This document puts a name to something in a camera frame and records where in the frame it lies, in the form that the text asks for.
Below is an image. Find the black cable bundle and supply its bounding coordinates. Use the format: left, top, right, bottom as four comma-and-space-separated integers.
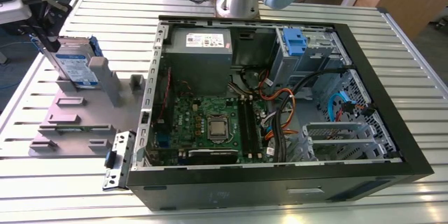
272, 68, 353, 162

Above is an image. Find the orange wire bundle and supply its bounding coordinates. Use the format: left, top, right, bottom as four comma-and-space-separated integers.
259, 69, 299, 141

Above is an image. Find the black RAM slot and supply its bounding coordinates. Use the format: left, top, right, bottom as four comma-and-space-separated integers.
239, 95, 256, 159
247, 95, 265, 159

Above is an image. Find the CPU socket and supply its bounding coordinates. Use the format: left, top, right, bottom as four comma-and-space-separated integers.
204, 113, 235, 144

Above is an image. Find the black PC case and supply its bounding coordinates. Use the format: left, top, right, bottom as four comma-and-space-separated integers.
125, 15, 435, 211

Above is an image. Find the black chair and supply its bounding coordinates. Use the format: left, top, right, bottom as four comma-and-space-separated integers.
0, 22, 36, 36

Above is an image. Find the blue plastic drive latch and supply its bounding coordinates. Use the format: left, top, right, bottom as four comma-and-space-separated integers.
284, 28, 308, 57

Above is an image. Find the black power connector wire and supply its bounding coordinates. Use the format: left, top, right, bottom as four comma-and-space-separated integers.
353, 105, 377, 116

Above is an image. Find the blue data wire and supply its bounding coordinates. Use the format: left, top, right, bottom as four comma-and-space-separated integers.
328, 90, 355, 122

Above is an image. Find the hard disk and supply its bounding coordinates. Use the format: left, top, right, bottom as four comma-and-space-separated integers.
31, 34, 104, 90

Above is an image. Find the silver CPU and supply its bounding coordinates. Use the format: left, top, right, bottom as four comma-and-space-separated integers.
208, 118, 229, 136

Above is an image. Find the thin red wire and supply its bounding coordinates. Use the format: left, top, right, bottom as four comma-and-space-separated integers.
156, 66, 173, 124

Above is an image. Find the metal disk bay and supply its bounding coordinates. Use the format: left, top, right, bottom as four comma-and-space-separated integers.
301, 123, 401, 162

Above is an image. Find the metal optical drive cage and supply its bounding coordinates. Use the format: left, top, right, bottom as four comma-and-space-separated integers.
269, 26, 351, 86

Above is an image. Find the grey parts rack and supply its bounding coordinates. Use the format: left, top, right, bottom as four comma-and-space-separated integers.
27, 57, 148, 159

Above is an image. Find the black graphics card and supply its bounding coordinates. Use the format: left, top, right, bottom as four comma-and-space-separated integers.
177, 147, 241, 166

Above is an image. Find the grey power supply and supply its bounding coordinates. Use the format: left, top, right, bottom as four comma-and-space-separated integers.
163, 27, 233, 96

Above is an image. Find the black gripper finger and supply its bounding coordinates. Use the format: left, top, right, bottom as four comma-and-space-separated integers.
31, 28, 61, 52

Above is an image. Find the green motherboard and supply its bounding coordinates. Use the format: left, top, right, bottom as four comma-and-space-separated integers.
145, 95, 277, 166

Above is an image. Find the metal expansion slot bracket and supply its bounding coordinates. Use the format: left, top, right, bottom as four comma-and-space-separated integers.
101, 130, 136, 191

